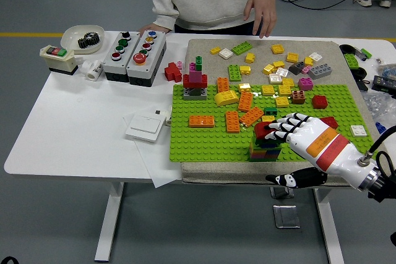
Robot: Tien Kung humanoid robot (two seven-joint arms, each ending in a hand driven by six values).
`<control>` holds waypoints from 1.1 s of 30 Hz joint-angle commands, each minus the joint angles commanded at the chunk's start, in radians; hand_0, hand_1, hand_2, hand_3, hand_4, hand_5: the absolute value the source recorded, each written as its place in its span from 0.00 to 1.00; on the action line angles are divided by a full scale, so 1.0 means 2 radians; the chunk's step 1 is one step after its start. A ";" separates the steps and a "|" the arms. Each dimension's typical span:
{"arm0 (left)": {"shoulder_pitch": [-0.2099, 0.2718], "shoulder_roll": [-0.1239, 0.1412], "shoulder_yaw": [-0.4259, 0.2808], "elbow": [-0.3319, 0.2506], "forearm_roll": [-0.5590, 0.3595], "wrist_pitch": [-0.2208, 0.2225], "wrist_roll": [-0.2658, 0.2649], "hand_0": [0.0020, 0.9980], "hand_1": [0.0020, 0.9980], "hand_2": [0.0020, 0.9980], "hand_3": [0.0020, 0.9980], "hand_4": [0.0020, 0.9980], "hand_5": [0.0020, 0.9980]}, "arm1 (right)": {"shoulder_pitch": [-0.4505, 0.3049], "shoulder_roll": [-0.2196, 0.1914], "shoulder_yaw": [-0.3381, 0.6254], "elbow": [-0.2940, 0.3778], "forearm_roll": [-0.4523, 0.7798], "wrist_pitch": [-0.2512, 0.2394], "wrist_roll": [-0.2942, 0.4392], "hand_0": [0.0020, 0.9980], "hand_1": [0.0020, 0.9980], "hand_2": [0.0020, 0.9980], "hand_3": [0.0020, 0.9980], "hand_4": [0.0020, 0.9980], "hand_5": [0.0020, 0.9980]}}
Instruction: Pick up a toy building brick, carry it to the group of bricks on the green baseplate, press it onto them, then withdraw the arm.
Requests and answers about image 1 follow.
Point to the person's left hand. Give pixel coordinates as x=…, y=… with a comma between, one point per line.
x=261, y=13

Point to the person's right hand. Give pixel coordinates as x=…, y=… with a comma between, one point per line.
x=154, y=27

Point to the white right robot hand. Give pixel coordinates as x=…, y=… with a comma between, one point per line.
x=328, y=146

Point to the red square brick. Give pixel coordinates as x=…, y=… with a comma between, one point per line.
x=319, y=101

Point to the brown square brick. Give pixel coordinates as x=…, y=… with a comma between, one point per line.
x=298, y=97

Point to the yellow square brick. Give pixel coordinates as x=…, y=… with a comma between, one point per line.
x=292, y=57
x=269, y=68
x=278, y=64
x=282, y=101
x=277, y=49
x=244, y=87
x=284, y=90
x=267, y=90
x=268, y=118
x=288, y=82

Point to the grey long brick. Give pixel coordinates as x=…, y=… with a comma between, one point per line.
x=320, y=70

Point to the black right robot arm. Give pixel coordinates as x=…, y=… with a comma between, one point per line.
x=383, y=189

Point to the white flat square brick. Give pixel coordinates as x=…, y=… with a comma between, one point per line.
x=359, y=130

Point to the lime long brick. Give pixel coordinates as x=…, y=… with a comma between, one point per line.
x=235, y=73
x=242, y=47

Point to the small pink brick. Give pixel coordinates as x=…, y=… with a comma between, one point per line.
x=179, y=65
x=306, y=69

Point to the small yellow brick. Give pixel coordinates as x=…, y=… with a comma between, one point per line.
x=215, y=50
x=250, y=57
x=308, y=61
x=246, y=70

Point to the red brick cluster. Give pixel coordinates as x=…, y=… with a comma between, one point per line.
x=171, y=72

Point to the small blue brick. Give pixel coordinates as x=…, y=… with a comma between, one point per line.
x=380, y=127

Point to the multicolour brick stack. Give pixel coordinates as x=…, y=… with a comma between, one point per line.
x=264, y=152

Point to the dark grey sloped brick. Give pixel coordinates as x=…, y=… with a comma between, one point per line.
x=296, y=67

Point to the red pink green brick tower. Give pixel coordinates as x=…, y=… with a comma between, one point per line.
x=195, y=80

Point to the pink square brick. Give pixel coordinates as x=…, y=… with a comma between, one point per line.
x=305, y=83

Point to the small dark green brick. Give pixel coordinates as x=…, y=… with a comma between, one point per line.
x=270, y=111

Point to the orange long brick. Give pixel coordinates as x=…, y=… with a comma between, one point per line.
x=232, y=122
x=201, y=121
x=245, y=101
x=223, y=84
x=251, y=116

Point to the large yellow curved brick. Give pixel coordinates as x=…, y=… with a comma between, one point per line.
x=226, y=98

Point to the green studded baseplate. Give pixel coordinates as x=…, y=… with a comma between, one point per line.
x=216, y=143

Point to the grey emergency-stop button box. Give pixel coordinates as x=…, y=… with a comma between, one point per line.
x=156, y=50

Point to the grey four-button control box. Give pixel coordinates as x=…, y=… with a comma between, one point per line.
x=131, y=44

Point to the black metal gear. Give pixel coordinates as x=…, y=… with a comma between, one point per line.
x=93, y=37
x=85, y=42

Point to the grey metal floor box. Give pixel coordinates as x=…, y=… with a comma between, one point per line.
x=281, y=193

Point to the clear plastic bag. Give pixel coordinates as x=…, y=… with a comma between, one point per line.
x=379, y=103

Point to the white pipe fitting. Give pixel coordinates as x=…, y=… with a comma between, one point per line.
x=94, y=70

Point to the metal floor socket plate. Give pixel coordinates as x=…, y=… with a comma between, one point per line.
x=287, y=216

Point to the white table leg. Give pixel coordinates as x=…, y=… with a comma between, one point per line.
x=109, y=214
x=329, y=230

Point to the black electronic module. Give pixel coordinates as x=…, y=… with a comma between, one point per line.
x=383, y=83

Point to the white shallow dish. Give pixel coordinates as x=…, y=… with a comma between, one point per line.
x=69, y=33

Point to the plastic bag with parts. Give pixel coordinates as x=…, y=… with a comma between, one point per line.
x=386, y=68

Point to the silver metal clip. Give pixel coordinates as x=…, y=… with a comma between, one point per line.
x=359, y=51

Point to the small green part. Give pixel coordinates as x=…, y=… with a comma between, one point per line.
x=366, y=51

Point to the white paper sheet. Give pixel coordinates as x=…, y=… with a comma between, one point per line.
x=154, y=168

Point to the white wall switch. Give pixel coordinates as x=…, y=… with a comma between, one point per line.
x=143, y=128

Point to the beige red-green switch box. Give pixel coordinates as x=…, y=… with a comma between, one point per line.
x=58, y=60

